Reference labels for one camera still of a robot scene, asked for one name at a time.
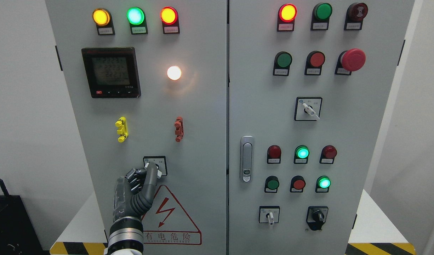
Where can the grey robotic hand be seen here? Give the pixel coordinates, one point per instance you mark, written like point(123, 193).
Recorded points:
point(134, 192)

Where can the white rotary light switch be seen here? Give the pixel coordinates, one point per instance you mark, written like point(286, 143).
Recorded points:
point(159, 160)

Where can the silver black robot forearm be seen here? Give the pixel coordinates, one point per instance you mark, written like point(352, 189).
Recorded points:
point(126, 237)

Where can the red high voltage warning sticker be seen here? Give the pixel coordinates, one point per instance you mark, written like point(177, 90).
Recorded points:
point(168, 223)

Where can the yellow terminal clip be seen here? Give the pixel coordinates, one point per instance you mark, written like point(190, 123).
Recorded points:
point(122, 131)

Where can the red terminal clip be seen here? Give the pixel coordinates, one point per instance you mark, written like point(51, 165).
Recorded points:
point(179, 129)

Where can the grey cabinet left door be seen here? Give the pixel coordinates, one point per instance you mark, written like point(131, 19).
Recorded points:
point(196, 166)

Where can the grey cabinet door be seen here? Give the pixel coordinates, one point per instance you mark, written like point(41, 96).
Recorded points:
point(196, 166)
point(263, 106)

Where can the black digital power meter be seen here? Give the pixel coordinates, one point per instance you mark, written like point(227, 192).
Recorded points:
point(112, 72)

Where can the black box with antenna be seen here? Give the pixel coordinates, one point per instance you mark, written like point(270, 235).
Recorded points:
point(17, 235)

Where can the clear white indicator lamp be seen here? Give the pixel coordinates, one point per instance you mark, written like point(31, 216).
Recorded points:
point(174, 72)

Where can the white rotary selector lower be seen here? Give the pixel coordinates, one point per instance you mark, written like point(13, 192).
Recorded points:
point(269, 215)

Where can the white rotary selector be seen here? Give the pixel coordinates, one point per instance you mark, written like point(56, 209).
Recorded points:
point(269, 215)
point(307, 108)

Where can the green push button lower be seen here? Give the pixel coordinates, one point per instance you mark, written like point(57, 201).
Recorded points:
point(271, 184)

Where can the green push button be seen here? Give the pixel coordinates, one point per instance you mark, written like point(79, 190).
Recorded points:
point(271, 184)
point(320, 16)

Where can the dark red lamp left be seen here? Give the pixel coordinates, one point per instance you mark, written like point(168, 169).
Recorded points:
point(274, 154)

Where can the dark red lamp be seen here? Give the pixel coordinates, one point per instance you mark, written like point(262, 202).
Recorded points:
point(274, 154)
point(328, 154)

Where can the red push button lower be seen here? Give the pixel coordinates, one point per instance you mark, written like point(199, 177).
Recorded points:
point(297, 184)

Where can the lit green lamp middle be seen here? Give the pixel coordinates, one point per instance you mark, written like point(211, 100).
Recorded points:
point(301, 155)

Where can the green indicator lamp top left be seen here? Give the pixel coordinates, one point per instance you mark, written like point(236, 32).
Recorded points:
point(137, 20)

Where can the yellow indicator lamp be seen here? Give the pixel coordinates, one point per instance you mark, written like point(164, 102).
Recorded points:
point(103, 20)

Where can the red-orange indicator lamp left door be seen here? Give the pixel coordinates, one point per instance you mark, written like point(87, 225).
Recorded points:
point(170, 20)

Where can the lit green button lower right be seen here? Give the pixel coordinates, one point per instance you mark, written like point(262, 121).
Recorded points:
point(322, 184)

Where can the white rotary selector upper right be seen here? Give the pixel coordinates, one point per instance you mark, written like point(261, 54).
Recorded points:
point(307, 108)

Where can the dark red lamp right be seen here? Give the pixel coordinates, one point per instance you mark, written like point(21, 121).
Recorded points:
point(328, 154)

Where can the green push button second row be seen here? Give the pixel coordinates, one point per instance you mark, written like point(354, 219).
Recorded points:
point(282, 64)

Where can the grey cabinet right door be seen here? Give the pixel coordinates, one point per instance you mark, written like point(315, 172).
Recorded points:
point(263, 106)

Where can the red push button second row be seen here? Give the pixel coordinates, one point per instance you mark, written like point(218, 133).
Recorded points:
point(314, 63)

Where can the red lit indicator lamp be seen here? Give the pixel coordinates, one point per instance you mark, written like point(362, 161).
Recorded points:
point(286, 17)

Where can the white platform with hazard stripes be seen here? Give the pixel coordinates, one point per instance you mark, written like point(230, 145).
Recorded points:
point(373, 233)

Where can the red emergency stop button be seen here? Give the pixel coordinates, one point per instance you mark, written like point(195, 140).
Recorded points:
point(349, 61)

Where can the green push button top right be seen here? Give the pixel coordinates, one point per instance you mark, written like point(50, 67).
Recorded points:
point(320, 16)

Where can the dark red buzzer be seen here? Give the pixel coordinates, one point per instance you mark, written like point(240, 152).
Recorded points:
point(355, 15)

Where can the silver door handle lock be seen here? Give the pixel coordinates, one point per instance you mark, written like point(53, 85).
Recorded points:
point(246, 158)

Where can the black knob selector switch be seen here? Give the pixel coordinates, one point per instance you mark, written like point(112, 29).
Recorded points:
point(316, 217)

